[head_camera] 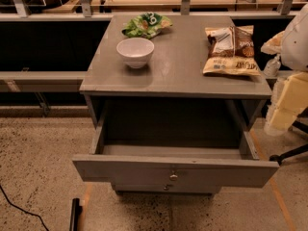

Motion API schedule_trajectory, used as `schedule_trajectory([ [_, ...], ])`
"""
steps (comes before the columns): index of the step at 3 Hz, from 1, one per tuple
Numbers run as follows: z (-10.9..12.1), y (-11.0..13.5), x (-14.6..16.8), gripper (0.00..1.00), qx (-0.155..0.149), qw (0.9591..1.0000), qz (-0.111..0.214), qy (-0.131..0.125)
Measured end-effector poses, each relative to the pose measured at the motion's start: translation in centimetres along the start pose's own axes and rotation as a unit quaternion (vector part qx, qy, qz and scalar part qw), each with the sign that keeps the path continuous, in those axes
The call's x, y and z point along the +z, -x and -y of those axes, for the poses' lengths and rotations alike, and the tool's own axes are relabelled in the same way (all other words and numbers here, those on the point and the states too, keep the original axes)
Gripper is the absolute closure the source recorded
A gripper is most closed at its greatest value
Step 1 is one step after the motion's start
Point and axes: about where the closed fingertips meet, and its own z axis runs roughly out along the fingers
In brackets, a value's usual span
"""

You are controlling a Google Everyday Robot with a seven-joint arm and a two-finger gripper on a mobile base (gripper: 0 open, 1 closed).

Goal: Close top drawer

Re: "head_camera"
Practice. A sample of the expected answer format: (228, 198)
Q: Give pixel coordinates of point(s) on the grey top drawer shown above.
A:
(205, 141)

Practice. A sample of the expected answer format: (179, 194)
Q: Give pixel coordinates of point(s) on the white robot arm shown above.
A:
(290, 94)

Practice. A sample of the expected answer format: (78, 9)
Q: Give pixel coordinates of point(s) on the brown and yellow chip bag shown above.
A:
(231, 51)

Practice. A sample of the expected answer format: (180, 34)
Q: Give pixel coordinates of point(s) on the grey lower drawer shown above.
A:
(174, 188)

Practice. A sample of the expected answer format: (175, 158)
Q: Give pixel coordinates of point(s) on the grey wooden cabinet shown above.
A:
(174, 72)

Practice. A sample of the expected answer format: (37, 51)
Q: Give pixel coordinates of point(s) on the grey drawer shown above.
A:
(174, 188)
(205, 141)

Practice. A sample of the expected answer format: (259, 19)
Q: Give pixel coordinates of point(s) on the clear sanitizer bottle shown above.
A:
(272, 66)

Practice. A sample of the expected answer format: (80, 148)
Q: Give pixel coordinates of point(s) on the brass top drawer knob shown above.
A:
(173, 176)

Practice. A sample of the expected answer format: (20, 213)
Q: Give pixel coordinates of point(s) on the white bowl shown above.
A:
(135, 52)

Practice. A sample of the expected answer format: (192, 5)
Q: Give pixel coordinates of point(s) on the black object on floor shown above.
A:
(75, 213)

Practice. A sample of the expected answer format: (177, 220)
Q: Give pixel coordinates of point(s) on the green chip bag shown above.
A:
(146, 25)

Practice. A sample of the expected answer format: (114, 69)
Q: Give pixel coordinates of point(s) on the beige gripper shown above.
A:
(295, 46)

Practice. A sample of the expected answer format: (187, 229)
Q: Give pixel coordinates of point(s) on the metal shelf rail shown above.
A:
(41, 81)

